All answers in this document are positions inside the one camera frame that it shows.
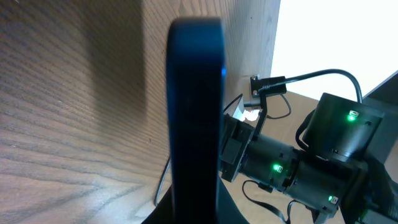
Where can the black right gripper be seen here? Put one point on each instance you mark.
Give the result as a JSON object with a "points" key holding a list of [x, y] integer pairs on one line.
{"points": [[235, 138]]}

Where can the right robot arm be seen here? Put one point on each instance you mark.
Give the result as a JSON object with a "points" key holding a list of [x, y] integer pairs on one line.
{"points": [[333, 167]]}

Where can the white USB charger adapter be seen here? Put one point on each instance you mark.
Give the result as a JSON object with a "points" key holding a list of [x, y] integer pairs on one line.
{"points": [[242, 114]]}

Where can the blue Galaxy smartphone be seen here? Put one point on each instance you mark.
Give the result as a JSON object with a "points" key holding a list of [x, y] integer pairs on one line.
{"points": [[195, 75]]}

